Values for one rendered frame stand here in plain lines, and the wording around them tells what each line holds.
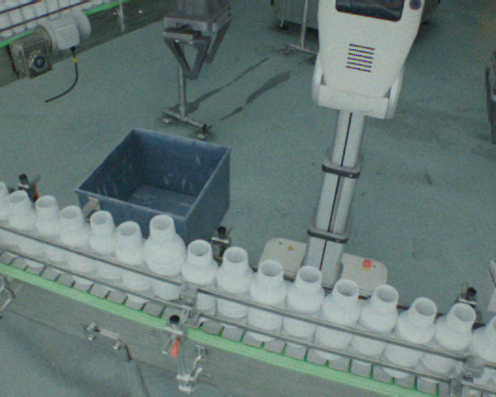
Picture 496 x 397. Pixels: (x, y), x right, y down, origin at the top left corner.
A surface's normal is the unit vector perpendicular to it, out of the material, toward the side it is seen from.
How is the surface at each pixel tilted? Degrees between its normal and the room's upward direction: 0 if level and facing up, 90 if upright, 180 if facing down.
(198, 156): 90
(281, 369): 90
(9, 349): 0
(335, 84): 90
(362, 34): 90
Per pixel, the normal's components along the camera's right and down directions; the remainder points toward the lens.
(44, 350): 0.04, -0.76
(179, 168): -0.30, 0.61
